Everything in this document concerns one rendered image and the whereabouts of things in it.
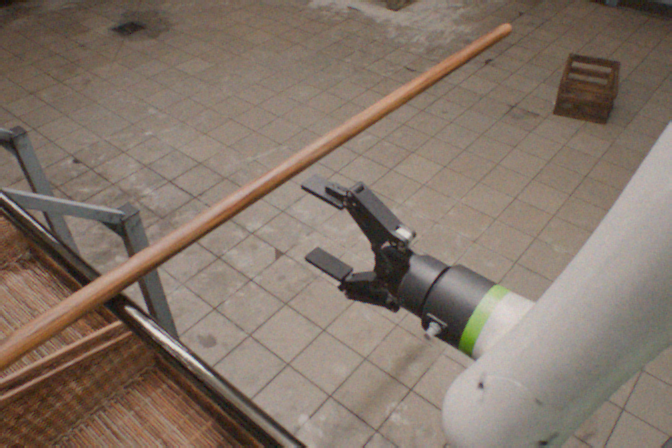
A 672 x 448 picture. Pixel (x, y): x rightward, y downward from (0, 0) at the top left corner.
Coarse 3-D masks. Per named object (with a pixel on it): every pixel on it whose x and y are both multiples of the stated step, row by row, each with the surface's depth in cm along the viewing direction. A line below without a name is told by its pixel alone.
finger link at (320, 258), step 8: (320, 248) 83; (312, 256) 82; (320, 256) 82; (328, 256) 82; (312, 264) 81; (320, 264) 80; (328, 264) 80; (336, 264) 80; (344, 264) 80; (328, 272) 79; (336, 272) 79; (344, 272) 79
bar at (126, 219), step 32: (0, 128) 135; (32, 160) 143; (0, 192) 85; (32, 224) 79; (64, 224) 159; (128, 224) 115; (64, 256) 75; (128, 256) 124; (160, 288) 132; (128, 320) 67; (160, 320) 137; (160, 352) 64; (192, 352) 64; (192, 384) 62; (224, 384) 60; (256, 416) 57
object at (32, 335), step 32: (448, 64) 111; (352, 128) 93; (288, 160) 86; (256, 192) 81; (192, 224) 75; (160, 256) 71; (96, 288) 66; (32, 320) 63; (64, 320) 64; (0, 352) 59
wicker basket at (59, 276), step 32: (0, 224) 145; (0, 256) 150; (32, 256) 156; (32, 288) 147; (64, 288) 148; (0, 320) 139; (96, 320) 140; (32, 352) 132; (64, 352) 111; (0, 384) 102
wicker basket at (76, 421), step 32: (96, 352) 112; (128, 352) 121; (32, 384) 103; (64, 384) 110; (96, 384) 117; (128, 384) 125; (160, 384) 126; (0, 416) 101; (32, 416) 107; (64, 416) 114; (96, 416) 120; (128, 416) 120; (160, 416) 121; (192, 416) 120; (224, 416) 117
